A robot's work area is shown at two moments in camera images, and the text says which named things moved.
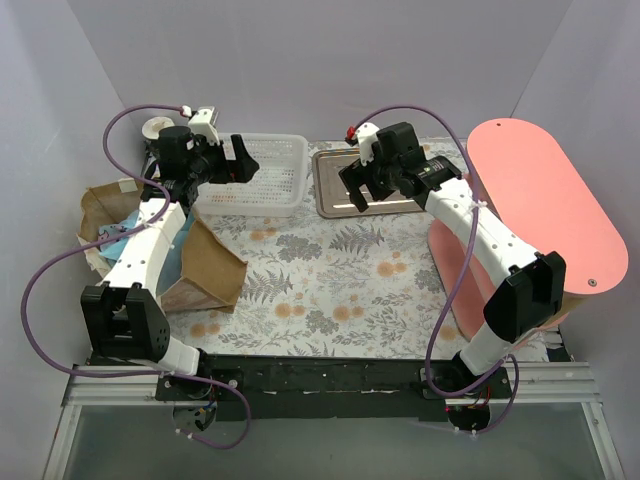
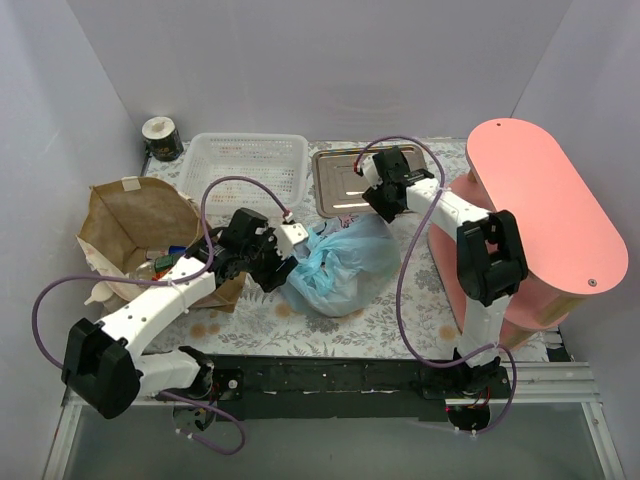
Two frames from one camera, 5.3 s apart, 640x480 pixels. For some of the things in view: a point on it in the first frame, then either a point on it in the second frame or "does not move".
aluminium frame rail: [555, 383] does not move
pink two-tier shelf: [533, 198] does not move
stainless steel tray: [333, 199] does not move
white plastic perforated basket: [278, 188] does not move
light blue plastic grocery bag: [117, 249] to [346, 266]
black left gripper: [227, 161] to [273, 270]
